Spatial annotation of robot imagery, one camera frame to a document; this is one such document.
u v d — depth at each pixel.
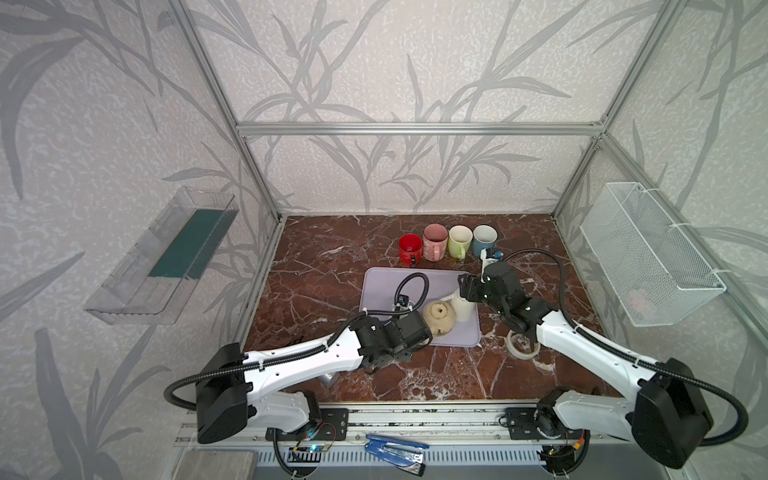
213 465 0.66
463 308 0.88
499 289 0.63
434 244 0.99
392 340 0.57
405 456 0.68
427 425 0.75
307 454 0.72
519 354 0.84
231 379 0.46
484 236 1.04
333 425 0.72
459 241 1.01
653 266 0.63
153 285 0.63
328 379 0.78
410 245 1.06
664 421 0.39
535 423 0.68
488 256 0.75
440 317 0.84
